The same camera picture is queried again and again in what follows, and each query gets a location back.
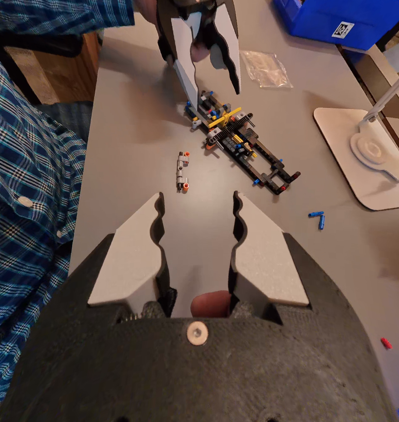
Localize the black metal frame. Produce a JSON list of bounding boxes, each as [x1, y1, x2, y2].
[[0, 32, 85, 105]]

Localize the person's left forearm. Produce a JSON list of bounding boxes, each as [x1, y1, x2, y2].
[[0, 0, 159, 37]]

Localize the clear plastic bag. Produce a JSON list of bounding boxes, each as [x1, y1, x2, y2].
[[239, 49, 294, 89]]

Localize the person's left hand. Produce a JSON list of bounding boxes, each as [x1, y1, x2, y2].
[[190, 40, 210, 62]]

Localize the small grey lego subassembly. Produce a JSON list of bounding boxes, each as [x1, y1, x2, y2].
[[176, 151, 191, 193]]

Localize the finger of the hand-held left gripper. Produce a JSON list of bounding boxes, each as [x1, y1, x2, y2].
[[209, 3, 242, 96], [171, 13, 201, 110]]

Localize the person's right hand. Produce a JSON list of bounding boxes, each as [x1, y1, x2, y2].
[[190, 290, 233, 319]]

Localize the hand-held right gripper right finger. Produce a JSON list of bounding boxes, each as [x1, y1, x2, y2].
[[228, 191, 310, 318]]

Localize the white flat board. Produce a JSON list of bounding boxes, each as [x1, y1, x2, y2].
[[313, 107, 399, 211]]

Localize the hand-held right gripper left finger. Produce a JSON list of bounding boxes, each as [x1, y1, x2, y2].
[[87, 192, 178, 318]]

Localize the black lego chassis assembly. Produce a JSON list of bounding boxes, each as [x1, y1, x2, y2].
[[185, 91, 301, 196]]

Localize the person's blue jeans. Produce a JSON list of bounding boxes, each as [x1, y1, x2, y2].
[[38, 100, 95, 144]]

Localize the blue plastic bin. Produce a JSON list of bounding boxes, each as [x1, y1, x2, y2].
[[273, 0, 399, 51]]

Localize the white desk stand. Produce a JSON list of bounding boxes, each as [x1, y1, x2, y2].
[[349, 67, 399, 182]]

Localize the person's blue plaid shirt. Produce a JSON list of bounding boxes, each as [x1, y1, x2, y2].
[[0, 49, 88, 407]]

